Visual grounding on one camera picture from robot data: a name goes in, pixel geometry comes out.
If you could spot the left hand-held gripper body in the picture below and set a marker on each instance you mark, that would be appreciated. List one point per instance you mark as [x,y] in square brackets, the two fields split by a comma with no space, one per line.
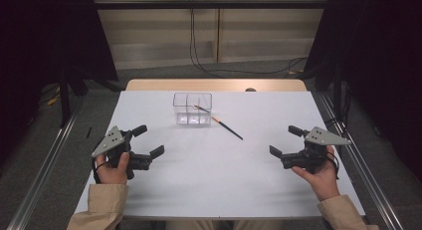
[139,161]

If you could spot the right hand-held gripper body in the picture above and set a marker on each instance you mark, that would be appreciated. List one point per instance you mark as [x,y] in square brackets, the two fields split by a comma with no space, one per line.
[313,155]

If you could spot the clear plastic organizer box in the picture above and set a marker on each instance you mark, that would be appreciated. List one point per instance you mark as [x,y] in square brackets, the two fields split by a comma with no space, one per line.
[193,119]

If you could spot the person's right hand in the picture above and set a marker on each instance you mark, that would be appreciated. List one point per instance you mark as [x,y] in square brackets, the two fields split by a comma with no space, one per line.
[323,182]

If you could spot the person's left hand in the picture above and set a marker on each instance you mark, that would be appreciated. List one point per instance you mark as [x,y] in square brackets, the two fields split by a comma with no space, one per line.
[111,175]

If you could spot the black metal stand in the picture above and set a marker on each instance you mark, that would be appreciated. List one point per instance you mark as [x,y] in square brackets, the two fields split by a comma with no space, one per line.
[64,100]
[337,90]

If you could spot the white table board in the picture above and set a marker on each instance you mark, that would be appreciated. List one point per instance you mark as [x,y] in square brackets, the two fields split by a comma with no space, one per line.
[219,180]

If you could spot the wooden table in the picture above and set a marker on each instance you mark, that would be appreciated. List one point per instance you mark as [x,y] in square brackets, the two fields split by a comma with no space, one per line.
[215,85]

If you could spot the yellow floor object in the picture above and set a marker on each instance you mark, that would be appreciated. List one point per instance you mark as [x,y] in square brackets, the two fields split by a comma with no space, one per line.
[53,100]

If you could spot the black curtain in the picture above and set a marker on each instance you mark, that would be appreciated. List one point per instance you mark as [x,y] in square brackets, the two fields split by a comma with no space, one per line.
[381,57]
[43,41]

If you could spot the black horizontal metal bar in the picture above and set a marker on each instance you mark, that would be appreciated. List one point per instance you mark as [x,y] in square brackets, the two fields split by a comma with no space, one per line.
[212,5]

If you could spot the aluminium floor rail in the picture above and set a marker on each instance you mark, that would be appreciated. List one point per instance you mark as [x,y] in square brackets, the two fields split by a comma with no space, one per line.
[43,177]
[381,203]

